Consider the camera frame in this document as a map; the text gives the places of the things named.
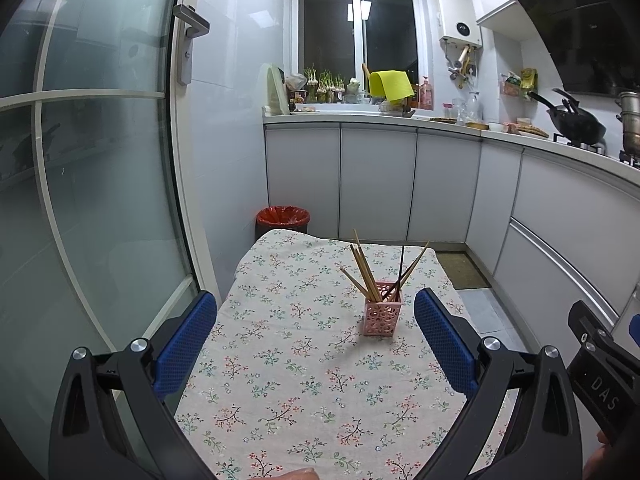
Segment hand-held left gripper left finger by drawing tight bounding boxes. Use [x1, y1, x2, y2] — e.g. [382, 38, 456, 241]
[49, 290, 218, 480]

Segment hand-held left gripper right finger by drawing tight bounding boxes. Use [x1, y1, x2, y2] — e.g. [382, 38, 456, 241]
[414, 287, 583, 480]

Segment pink perforated utensil holder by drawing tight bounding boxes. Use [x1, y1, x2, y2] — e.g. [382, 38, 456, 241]
[363, 280, 404, 338]

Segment person's right hand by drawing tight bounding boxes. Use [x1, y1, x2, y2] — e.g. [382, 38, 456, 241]
[582, 432, 618, 480]

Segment brown door mat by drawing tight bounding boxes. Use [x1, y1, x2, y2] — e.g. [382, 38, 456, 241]
[436, 252, 493, 291]

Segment floral tablecloth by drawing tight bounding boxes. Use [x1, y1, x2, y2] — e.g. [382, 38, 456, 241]
[172, 229, 501, 480]

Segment red trash bin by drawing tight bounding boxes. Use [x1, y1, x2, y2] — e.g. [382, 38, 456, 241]
[256, 205, 311, 242]

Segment frosted glass door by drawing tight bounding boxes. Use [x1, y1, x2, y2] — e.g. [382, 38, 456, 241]
[0, 0, 221, 480]

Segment white kitchen cabinets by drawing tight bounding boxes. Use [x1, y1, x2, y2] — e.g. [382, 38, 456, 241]
[262, 112, 640, 341]

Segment black wok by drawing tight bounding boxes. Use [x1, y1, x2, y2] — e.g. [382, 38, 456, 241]
[527, 89, 607, 145]

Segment steel steamer pot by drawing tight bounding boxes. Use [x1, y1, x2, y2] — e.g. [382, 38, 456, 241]
[615, 91, 640, 153]

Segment yellow cloth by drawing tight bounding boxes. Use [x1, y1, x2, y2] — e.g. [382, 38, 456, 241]
[368, 71, 416, 101]

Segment pale round cutting board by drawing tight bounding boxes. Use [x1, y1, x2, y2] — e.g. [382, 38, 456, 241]
[266, 63, 291, 116]

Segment row of sprouting garlic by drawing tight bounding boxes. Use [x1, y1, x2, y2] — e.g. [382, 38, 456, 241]
[302, 65, 347, 106]

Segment black range hood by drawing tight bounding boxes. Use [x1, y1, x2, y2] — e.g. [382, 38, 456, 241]
[512, 0, 640, 96]

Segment white water heater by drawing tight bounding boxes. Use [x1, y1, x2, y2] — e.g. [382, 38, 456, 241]
[434, 0, 483, 50]

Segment kitchen window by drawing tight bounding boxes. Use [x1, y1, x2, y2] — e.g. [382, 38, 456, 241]
[291, 0, 428, 96]

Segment metal door handle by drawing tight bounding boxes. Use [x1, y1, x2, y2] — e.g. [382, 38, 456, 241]
[172, 4, 211, 86]

